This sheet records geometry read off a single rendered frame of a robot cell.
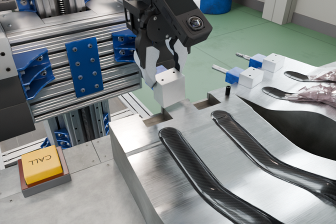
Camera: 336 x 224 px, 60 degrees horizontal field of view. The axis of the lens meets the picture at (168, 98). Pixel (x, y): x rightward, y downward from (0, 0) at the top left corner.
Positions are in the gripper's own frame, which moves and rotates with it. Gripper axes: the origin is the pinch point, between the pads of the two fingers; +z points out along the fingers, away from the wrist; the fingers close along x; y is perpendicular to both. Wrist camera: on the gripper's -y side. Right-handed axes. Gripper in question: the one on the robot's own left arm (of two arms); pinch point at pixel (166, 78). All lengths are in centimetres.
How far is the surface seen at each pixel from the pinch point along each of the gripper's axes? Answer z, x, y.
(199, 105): 8.3, -6.3, -2.2
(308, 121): 8.6, -20.3, -18.0
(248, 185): 4.0, 1.8, -23.5
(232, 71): 9.9, -21.7, 4.3
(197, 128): 5.2, 0.2, -9.7
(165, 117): 7.3, 2.1, -2.2
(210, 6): 117, -210, 234
